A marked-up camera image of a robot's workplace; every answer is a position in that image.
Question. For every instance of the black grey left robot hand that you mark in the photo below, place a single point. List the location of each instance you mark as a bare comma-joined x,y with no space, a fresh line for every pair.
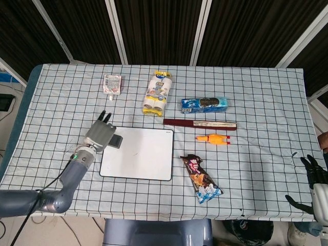
98,134

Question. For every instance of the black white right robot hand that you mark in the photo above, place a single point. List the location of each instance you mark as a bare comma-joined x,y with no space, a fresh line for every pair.
320,197

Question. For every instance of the grey board eraser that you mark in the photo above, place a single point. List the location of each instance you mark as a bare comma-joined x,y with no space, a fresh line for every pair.
116,141

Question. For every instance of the blue grey left robot arm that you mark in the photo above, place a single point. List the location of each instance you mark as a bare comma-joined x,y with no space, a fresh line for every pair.
74,174

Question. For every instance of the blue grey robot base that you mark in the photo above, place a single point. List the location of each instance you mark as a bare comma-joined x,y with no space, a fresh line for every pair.
159,233

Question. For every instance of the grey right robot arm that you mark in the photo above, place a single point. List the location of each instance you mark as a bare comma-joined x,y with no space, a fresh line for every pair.
325,235

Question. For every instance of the white shoe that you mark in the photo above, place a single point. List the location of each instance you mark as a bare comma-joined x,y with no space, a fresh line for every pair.
293,234

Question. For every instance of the white board with black rim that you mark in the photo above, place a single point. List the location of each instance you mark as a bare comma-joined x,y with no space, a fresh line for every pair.
143,153

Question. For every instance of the white drink pouch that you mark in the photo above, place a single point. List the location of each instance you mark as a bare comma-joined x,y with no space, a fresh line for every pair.
112,84

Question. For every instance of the light blue checkered tablecloth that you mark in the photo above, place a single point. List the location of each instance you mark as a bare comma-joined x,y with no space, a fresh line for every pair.
256,166

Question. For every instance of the yellow pack of round cakes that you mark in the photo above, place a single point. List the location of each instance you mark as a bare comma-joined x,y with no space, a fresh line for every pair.
157,92

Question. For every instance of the black bag on floor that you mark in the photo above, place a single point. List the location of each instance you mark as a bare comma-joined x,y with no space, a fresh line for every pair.
246,230

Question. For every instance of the dark red folded fan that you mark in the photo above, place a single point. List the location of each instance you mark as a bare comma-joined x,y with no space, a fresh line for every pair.
194,123

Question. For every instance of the blue box on floor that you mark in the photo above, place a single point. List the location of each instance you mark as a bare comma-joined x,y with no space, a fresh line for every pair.
5,77

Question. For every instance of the blue sandwich cookie box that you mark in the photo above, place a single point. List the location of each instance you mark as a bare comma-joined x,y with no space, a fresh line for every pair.
205,105

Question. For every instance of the brown chocolate bread snack bag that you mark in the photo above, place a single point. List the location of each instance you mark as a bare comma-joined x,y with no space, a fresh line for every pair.
202,179

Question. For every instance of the yellow rubber chicken toy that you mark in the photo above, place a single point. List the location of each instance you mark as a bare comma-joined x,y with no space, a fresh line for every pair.
214,139

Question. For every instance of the black partition panel white frame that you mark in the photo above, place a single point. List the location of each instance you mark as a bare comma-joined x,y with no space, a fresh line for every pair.
315,64
159,30
20,30
84,30
256,30

